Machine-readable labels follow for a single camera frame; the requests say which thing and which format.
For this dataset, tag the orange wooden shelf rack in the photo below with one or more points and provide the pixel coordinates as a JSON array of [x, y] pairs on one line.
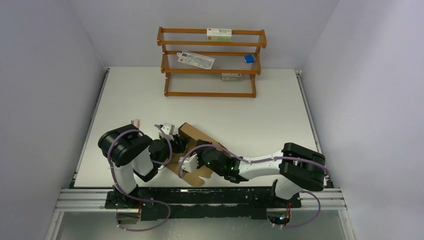
[[232, 53]]

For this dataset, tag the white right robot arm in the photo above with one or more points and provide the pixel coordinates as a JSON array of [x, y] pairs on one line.
[[295, 168]]

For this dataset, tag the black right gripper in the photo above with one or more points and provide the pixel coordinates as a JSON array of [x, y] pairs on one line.
[[199, 152]]

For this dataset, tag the white flat package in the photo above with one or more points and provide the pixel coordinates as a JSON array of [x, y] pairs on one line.
[[195, 60]]

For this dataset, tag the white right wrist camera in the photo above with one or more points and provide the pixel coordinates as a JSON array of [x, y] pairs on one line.
[[189, 164]]

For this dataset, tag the green white box top shelf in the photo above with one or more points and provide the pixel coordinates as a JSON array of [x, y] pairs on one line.
[[218, 34]]

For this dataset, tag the small blue object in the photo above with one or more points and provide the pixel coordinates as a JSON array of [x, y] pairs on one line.
[[249, 59]]

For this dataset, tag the small box lower shelf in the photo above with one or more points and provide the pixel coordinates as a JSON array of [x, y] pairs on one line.
[[231, 77]]

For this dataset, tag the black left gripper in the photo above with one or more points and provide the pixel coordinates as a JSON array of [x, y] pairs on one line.
[[180, 146]]

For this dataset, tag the small pink white object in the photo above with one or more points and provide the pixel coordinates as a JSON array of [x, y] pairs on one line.
[[135, 122]]

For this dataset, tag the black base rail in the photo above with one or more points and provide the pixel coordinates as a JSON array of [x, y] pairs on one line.
[[198, 203]]

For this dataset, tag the brown cardboard box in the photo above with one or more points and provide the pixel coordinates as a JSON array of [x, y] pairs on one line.
[[198, 139]]

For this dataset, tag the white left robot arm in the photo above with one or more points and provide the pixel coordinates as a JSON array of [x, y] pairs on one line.
[[130, 153]]

